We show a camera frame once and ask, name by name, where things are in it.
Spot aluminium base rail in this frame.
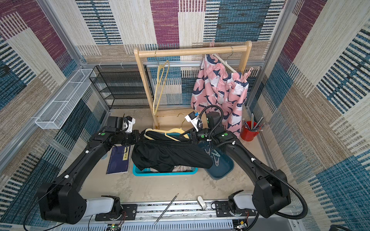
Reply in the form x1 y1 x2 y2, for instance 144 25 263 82
56 199 304 231

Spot wooden clothes rack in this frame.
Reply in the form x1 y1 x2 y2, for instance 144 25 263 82
134 41 252 130

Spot small white block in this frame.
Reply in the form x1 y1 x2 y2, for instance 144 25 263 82
197 196 207 211

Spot white wire wall basket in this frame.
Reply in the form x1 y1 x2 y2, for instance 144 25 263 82
35 69 93 130

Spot dark blue book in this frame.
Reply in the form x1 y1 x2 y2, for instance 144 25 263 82
106 146 132 175

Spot yellow hanger of beige shorts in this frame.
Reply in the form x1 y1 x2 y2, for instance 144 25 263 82
152 52 170 115

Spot mint clothespin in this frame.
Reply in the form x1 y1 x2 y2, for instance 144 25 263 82
210 150 220 159

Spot pink patterned shorts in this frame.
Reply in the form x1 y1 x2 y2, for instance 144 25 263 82
190 54 249 137

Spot thin metal rod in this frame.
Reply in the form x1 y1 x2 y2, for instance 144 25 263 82
153 193 179 226

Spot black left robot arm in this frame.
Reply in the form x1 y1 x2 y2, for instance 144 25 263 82
36 116 140 224

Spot pink clothespin right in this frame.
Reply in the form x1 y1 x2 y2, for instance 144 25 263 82
242 67 254 82

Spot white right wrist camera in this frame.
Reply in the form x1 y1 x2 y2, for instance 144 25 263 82
185 111 203 131

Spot black shorts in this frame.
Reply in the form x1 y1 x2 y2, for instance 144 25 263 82
132 130 213 173

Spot black wire shelf rack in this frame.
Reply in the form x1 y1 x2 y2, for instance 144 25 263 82
89 64 149 109

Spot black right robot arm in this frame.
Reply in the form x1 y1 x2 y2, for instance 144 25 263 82
185 106 308 220

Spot turquoise plastic basket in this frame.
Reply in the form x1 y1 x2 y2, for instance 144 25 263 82
133 165 198 177

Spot red pen cup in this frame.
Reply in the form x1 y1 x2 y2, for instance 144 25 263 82
240 121 260 141

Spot dark teal plastic tray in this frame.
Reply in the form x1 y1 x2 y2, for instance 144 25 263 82
199 141 234 180

